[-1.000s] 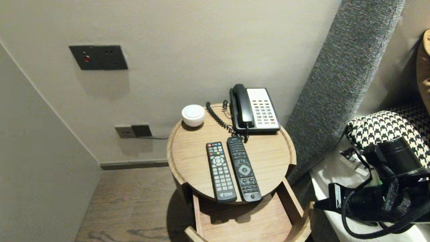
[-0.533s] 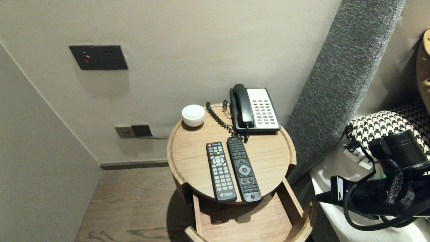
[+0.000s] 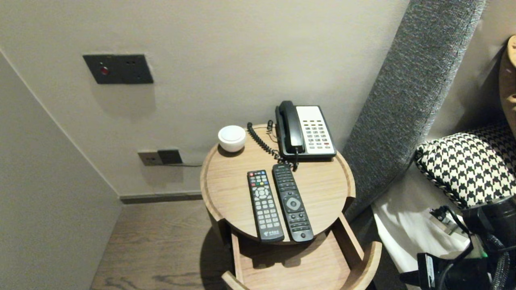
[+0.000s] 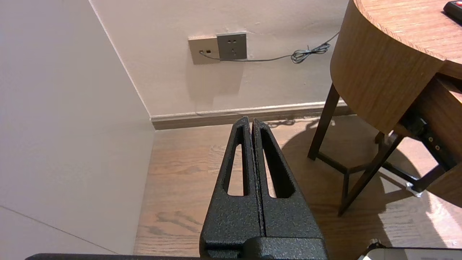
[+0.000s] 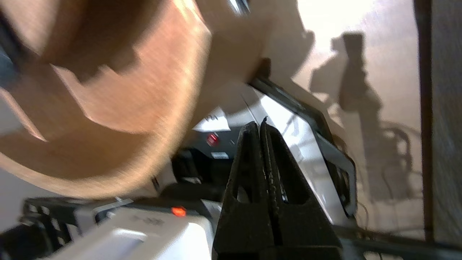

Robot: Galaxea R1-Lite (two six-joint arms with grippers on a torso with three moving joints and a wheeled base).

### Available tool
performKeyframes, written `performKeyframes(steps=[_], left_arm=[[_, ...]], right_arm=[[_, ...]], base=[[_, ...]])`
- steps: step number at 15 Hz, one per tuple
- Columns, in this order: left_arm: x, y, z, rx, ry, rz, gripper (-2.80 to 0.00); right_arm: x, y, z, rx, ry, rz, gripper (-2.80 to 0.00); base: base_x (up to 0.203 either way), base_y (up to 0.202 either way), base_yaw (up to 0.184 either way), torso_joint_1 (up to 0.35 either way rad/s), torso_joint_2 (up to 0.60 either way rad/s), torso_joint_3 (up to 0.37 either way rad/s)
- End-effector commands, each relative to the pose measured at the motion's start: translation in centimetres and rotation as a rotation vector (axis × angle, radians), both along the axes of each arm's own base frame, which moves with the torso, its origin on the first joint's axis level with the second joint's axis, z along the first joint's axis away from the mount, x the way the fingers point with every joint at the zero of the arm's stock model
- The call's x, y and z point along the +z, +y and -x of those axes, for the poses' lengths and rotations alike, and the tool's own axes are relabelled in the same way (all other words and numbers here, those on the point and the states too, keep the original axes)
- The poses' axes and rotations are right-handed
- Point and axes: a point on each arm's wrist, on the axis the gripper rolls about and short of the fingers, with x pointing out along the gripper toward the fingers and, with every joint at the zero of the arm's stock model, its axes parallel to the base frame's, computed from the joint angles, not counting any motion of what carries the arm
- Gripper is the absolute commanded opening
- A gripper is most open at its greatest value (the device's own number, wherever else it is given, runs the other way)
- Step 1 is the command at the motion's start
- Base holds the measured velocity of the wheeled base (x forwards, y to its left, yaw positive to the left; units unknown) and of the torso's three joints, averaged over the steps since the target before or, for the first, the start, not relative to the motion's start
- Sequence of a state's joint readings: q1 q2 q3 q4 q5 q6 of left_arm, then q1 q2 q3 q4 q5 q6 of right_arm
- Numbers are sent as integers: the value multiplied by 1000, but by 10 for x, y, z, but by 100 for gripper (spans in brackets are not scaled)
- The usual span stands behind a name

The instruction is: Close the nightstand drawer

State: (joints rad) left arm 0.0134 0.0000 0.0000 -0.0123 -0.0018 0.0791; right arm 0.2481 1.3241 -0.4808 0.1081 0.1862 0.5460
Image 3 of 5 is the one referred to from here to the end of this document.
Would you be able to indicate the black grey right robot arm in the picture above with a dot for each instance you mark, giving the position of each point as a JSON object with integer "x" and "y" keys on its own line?
{"x": 498, "y": 217}

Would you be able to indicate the black remote grey navigation pad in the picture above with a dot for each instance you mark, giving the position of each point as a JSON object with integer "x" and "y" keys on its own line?
{"x": 293, "y": 203}

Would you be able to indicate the black white houndstooth pillow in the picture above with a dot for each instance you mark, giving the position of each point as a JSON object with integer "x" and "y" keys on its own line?
{"x": 467, "y": 165}

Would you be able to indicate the round wooden nightstand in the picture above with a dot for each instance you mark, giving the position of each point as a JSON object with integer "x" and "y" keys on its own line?
{"x": 322, "y": 185}

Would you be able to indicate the black telephone handset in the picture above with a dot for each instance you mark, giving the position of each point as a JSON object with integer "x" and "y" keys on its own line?
{"x": 292, "y": 125}

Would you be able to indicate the silver wall socket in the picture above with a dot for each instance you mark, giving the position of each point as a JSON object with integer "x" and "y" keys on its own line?
{"x": 149, "y": 158}

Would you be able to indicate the dark grey bed base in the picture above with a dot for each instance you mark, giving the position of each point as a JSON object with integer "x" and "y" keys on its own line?
{"x": 375, "y": 229}

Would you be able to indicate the dark wall switch panel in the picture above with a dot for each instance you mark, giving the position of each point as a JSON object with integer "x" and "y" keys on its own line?
{"x": 117, "y": 69}

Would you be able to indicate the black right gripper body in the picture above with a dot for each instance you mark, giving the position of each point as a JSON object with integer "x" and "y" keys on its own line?
{"x": 459, "y": 274}

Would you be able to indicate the light wooden rounded object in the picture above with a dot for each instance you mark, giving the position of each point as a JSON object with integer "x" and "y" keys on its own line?
{"x": 508, "y": 80}

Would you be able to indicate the small white round device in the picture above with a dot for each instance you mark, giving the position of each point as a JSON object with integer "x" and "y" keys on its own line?
{"x": 232, "y": 138}

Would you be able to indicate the black and white telephone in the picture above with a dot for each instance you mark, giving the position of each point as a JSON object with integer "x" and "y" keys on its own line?
{"x": 318, "y": 133}

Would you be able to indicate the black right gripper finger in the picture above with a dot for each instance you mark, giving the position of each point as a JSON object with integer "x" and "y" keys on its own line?
{"x": 409, "y": 283}
{"x": 409, "y": 276}

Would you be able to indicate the grey fabric headboard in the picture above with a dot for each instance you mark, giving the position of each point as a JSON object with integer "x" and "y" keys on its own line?
{"x": 407, "y": 100}

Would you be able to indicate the white bed sheet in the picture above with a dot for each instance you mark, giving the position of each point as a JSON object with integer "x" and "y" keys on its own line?
{"x": 407, "y": 229}

